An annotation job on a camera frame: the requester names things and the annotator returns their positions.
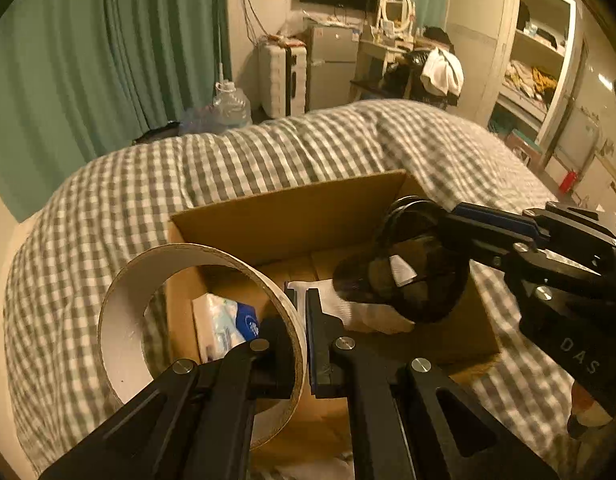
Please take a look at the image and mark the black bin by curtain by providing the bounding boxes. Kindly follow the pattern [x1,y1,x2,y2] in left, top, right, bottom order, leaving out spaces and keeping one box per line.
[132,120,180,145]

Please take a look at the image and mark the white and blue sock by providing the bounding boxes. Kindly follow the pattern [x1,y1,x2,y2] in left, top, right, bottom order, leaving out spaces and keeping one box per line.
[287,280,414,335]

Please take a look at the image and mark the red fire extinguisher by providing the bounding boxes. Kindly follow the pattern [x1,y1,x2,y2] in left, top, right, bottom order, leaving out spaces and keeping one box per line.
[558,170,578,194]

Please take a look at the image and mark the white garment on chair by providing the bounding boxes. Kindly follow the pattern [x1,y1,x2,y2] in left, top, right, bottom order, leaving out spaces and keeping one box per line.
[419,48,464,98]

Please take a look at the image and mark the white suitcase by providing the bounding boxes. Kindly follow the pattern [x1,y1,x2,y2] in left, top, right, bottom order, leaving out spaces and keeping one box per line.
[258,42,308,119]

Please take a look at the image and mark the black sunglasses case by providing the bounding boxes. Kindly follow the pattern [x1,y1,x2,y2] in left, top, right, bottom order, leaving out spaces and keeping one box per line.
[333,195,468,323]

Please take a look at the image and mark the white round vanity mirror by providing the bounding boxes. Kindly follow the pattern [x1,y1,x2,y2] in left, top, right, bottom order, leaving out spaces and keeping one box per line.
[378,0,415,39]

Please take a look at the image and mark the brown cardboard box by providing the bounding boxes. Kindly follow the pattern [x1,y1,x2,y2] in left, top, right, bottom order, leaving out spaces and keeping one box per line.
[165,169,504,461]

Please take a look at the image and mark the white dressing table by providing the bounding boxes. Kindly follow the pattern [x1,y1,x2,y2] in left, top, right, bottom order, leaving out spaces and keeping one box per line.
[349,39,416,103]

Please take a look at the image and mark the large green curtain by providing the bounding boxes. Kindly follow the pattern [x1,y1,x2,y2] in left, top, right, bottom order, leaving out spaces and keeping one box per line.
[0,0,230,221]

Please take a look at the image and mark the white tape roll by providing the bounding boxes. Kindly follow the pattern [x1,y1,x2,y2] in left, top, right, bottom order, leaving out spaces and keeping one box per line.
[97,243,308,448]

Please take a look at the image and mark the tissue pack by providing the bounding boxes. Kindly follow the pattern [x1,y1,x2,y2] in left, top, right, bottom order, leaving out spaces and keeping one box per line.
[192,292,259,363]

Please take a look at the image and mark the clear water jug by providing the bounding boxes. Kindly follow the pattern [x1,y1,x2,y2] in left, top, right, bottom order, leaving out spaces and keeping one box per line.
[211,79,253,132]

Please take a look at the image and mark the white wardrobe shelves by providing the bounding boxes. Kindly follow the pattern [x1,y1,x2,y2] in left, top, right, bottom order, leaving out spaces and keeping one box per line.
[445,0,577,150]

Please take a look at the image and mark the grey checked duvet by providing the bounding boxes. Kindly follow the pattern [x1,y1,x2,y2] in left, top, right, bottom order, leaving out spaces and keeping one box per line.
[3,100,552,472]

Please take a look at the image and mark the silver mini fridge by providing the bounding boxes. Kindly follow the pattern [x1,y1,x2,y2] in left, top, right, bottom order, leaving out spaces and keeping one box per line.
[306,24,359,110]

